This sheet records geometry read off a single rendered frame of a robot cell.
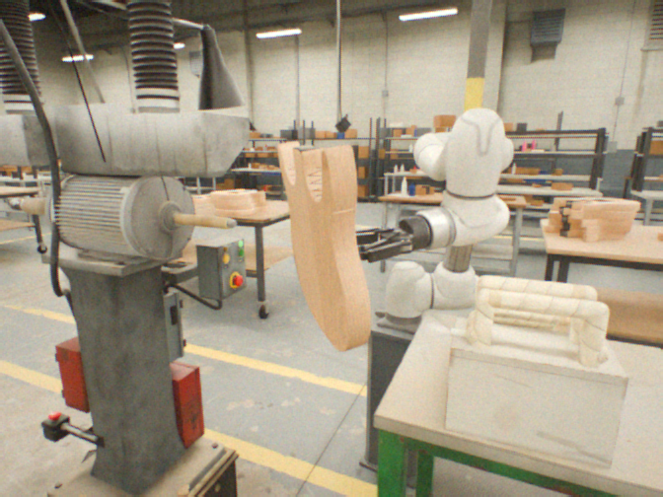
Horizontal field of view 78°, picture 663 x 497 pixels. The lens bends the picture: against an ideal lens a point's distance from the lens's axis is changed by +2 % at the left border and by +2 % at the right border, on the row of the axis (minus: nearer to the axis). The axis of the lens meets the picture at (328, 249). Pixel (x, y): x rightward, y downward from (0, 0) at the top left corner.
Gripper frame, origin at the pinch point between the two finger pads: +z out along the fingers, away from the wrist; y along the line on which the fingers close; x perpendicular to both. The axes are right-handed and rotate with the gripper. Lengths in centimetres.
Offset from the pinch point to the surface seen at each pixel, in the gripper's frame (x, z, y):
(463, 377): -19.7, -14.0, -23.7
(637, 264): -72, -188, 60
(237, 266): -27, 15, 70
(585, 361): -14.4, -29.6, -34.3
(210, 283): -29, 26, 65
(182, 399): -72, 45, 63
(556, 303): -4.9, -27.0, -29.9
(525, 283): -5.9, -29.4, -21.0
